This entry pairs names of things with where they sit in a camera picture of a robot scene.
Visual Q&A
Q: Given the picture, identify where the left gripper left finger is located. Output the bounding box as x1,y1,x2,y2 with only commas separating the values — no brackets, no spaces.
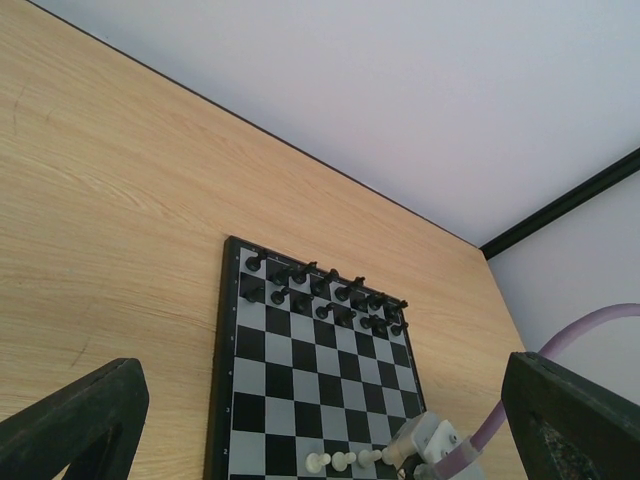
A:
1,358,149,479

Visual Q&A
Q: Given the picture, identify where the black pawn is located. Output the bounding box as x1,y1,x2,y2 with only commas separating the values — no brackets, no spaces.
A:
291,292,314,314
334,309,357,329
360,315,380,329
390,322,409,336
243,286,265,303
271,287,290,305
316,302,336,320
372,320,390,338

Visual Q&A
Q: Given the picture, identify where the black and silver chessboard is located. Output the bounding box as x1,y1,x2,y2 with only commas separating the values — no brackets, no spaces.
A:
204,236,426,479

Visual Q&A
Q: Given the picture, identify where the black knight right side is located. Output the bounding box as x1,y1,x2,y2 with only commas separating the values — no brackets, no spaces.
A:
367,293,387,310

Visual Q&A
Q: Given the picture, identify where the black aluminium frame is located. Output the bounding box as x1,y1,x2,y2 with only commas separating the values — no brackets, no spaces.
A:
480,148,640,260

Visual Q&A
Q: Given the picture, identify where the black king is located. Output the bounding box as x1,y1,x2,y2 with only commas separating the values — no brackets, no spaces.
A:
335,277,365,301

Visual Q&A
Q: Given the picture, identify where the black rook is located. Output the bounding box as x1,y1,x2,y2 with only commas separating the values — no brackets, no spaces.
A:
384,300,408,322
245,249,268,272

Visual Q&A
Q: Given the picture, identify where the white chess piece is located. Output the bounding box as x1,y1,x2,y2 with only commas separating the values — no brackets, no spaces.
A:
331,452,357,472
305,452,332,474
357,449,382,469

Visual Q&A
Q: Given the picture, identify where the black knight back row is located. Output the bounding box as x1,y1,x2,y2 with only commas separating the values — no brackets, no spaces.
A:
270,266,294,286

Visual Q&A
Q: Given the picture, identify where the black bishop back row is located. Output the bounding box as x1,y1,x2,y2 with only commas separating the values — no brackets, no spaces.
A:
291,261,317,284

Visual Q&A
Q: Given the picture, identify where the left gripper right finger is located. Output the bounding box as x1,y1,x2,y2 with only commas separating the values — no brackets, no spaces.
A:
501,352,639,479

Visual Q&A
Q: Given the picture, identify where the black queen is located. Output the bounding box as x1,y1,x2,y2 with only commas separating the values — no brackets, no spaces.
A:
310,269,339,296

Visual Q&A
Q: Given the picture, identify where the black rook far right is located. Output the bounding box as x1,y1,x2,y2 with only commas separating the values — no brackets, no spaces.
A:
384,300,408,322

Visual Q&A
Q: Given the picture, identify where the black rook far left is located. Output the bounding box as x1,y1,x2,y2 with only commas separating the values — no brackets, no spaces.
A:
245,249,268,272

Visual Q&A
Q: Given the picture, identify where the black bishop right side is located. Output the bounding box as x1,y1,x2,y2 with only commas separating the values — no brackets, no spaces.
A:
351,295,372,312

